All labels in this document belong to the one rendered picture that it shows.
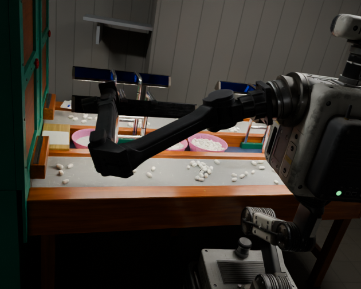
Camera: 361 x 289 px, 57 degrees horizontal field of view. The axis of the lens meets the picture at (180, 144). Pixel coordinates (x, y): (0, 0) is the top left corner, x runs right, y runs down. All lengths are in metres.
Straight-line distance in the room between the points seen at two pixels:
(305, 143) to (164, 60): 2.59
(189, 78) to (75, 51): 1.42
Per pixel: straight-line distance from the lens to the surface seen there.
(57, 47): 4.18
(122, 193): 1.53
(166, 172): 1.78
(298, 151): 1.02
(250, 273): 1.72
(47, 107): 2.17
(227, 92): 1.00
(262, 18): 3.60
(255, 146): 2.50
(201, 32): 3.45
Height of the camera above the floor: 1.62
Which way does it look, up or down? 24 degrees down
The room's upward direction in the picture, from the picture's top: 11 degrees clockwise
